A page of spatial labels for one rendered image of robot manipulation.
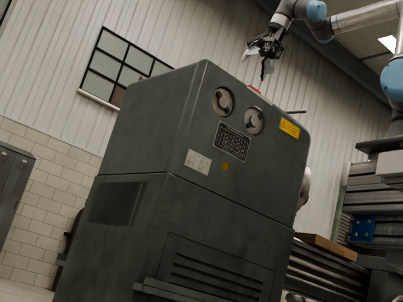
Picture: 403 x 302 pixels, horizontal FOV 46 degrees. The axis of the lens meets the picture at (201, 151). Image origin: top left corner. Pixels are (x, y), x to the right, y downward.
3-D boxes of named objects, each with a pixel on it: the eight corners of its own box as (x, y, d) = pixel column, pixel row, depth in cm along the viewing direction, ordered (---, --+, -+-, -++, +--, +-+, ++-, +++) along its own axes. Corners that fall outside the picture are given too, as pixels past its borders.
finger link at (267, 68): (270, 82, 189) (271, 59, 186) (259, 81, 193) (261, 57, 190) (276, 82, 191) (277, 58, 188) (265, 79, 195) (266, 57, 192)
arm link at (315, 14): (333, 14, 186) (309, 11, 193) (323, -4, 177) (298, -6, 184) (324, 32, 185) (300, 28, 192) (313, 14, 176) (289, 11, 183)
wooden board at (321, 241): (314, 243, 192) (316, 233, 194) (251, 236, 221) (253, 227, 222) (355, 262, 209) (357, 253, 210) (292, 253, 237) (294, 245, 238)
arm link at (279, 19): (270, 13, 189) (280, 25, 195) (264, 23, 189) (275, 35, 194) (284, 14, 184) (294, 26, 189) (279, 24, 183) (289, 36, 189)
